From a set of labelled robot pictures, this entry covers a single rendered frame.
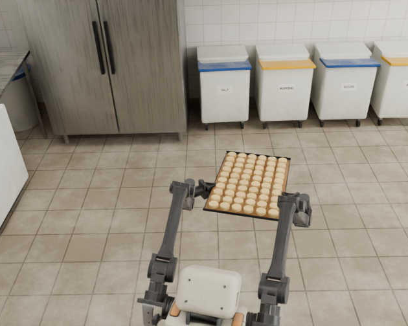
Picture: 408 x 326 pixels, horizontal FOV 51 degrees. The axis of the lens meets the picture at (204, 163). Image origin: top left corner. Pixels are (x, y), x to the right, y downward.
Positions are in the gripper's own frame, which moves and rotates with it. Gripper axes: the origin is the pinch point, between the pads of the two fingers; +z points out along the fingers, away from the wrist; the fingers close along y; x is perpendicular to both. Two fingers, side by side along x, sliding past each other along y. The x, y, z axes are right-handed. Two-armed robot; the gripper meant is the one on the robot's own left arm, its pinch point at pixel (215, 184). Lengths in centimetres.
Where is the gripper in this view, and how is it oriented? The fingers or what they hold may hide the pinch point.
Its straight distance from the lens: 238.6
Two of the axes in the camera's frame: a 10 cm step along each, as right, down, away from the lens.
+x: 5.1, 4.7, -7.2
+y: 0.2, 8.3, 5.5
